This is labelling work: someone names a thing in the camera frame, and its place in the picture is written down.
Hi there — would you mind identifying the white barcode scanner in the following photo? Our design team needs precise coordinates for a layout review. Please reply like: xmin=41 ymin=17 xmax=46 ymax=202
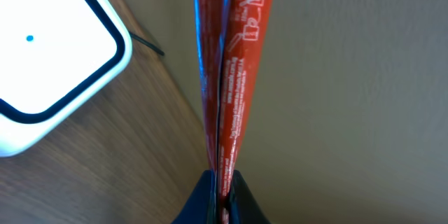
xmin=1 ymin=0 xmax=132 ymax=157

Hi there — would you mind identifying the red stick sachet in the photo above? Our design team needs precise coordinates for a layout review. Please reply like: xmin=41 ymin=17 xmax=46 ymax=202
xmin=194 ymin=0 xmax=272 ymax=223

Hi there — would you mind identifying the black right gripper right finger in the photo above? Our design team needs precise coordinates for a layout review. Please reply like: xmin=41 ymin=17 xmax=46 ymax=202
xmin=227 ymin=170 xmax=271 ymax=224

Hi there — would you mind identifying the black scanner cable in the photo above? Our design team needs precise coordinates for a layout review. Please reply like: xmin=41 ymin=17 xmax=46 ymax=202
xmin=128 ymin=31 xmax=166 ymax=57

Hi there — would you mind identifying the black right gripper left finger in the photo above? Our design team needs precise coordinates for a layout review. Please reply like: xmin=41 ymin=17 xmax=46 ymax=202
xmin=171 ymin=170 xmax=215 ymax=224

